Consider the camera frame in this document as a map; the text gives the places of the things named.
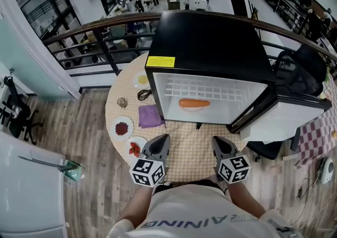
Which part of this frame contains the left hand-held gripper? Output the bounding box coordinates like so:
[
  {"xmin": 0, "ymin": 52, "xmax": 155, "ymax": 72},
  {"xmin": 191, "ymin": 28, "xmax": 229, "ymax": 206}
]
[{"xmin": 128, "ymin": 134, "xmax": 171, "ymax": 188}]

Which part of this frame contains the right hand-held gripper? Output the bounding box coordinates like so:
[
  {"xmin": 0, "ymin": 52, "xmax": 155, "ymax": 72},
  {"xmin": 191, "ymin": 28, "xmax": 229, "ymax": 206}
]
[{"xmin": 212, "ymin": 136, "xmax": 251, "ymax": 185}]

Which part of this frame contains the orange carrot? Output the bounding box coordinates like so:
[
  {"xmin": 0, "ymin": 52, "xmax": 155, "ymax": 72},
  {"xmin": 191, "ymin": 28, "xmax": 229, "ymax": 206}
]
[{"xmin": 179, "ymin": 98, "xmax": 211, "ymax": 109}]

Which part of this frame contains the black mini fridge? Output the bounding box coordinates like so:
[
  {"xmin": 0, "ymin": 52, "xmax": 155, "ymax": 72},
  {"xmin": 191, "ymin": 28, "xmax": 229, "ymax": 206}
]
[{"xmin": 144, "ymin": 11, "xmax": 333, "ymax": 143}]

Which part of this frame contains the person's right forearm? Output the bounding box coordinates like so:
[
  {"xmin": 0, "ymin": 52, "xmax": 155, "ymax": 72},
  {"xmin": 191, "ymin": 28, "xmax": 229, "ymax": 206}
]
[{"xmin": 227, "ymin": 181, "xmax": 267, "ymax": 217}]

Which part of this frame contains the person's left forearm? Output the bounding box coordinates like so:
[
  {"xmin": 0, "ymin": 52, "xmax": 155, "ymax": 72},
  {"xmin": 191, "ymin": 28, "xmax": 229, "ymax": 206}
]
[{"xmin": 115, "ymin": 185, "xmax": 154, "ymax": 230}]

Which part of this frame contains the white plate with strawberries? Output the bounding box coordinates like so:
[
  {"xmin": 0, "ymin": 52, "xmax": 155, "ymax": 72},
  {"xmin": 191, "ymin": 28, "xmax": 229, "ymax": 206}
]
[{"xmin": 123, "ymin": 136, "xmax": 149, "ymax": 165}]

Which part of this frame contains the round table with checkered cloth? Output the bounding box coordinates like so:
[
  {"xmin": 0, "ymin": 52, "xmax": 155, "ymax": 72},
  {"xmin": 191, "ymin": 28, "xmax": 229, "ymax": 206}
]
[{"xmin": 105, "ymin": 54, "xmax": 249, "ymax": 183}]

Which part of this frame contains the purple cloth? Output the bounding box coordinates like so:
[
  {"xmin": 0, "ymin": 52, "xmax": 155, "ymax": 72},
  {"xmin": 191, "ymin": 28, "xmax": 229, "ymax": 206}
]
[{"xmin": 137, "ymin": 104, "xmax": 167, "ymax": 130}]

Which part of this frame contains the white plate with red beans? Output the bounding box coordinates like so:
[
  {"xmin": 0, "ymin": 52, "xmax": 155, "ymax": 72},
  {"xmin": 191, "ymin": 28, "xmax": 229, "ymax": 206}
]
[{"xmin": 111, "ymin": 115, "xmax": 134, "ymax": 142}]

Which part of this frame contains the person's white printed shirt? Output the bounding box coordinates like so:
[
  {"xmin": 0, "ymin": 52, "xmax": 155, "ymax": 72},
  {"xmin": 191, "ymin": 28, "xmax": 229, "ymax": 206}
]
[{"xmin": 106, "ymin": 184, "xmax": 304, "ymax": 238}]

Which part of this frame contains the white plate with yellow food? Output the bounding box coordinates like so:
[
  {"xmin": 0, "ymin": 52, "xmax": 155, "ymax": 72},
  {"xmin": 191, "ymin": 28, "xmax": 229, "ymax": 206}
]
[{"xmin": 131, "ymin": 71, "xmax": 149, "ymax": 90}]

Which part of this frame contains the pink checkered tablecloth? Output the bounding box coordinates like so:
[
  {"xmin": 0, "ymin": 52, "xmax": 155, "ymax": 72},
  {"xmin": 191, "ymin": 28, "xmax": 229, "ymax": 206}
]
[{"xmin": 296, "ymin": 110, "xmax": 337, "ymax": 170}]

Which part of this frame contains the white round appliance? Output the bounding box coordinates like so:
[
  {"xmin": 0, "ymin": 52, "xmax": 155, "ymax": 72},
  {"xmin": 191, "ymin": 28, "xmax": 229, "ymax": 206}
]
[{"xmin": 319, "ymin": 157, "xmax": 335, "ymax": 185}]

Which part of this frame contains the black railing with wooden handrail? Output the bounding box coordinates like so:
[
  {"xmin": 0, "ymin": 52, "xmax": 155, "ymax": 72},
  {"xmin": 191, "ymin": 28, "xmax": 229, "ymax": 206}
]
[{"xmin": 43, "ymin": 12, "xmax": 337, "ymax": 77}]

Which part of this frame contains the black office chair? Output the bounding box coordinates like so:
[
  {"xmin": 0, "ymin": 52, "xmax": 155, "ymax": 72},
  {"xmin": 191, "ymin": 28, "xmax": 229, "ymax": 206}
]
[{"xmin": 0, "ymin": 75, "xmax": 44, "ymax": 145}]

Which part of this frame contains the frosted glass door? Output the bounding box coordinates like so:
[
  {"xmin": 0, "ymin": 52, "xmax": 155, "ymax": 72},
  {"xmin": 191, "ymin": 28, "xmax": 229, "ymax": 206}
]
[{"xmin": 0, "ymin": 12, "xmax": 81, "ymax": 101}]

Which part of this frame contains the coiled black cable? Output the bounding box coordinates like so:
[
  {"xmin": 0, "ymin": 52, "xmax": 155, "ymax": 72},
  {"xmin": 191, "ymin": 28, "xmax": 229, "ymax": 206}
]
[{"xmin": 136, "ymin": 87, "xmax": 153, "ymax": 101}]

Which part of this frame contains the green dustpan with long handle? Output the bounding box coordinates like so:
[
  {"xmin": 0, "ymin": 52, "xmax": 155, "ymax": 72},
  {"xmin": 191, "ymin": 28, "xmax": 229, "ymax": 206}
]
[{"xmin": 17, "ymin": 151, "xmax": 84, "ymax": 183}]

